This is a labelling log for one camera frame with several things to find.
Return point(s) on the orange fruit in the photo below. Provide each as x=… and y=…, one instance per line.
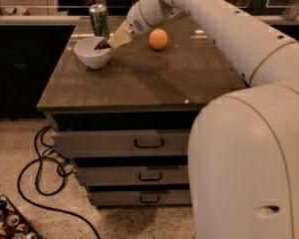
x=158, y=39

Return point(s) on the bottom grey drawer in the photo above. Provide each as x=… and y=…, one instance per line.
x=139, y=195

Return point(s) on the middle grey drawer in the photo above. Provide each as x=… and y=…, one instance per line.
x=131, y=170

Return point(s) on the white ceramic bowl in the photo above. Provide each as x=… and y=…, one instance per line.
x=87, y=53

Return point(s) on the grey drawer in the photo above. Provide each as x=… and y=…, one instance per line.
x=123, y=134
x=131, y=170
x=139, y=195

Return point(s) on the green soda can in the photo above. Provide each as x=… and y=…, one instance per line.
x=99, y=20

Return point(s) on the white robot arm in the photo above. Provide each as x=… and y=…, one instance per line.
x=243, y=149

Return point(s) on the top grey drawer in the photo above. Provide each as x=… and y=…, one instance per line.
x=123, y=134

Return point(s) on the grey drawer cabinet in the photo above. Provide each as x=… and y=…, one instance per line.
x=185, y=76

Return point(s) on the black rxbar chocolate bar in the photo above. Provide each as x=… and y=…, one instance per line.
x=101, y=43

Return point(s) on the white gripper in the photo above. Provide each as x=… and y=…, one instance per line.
x=135, y=19

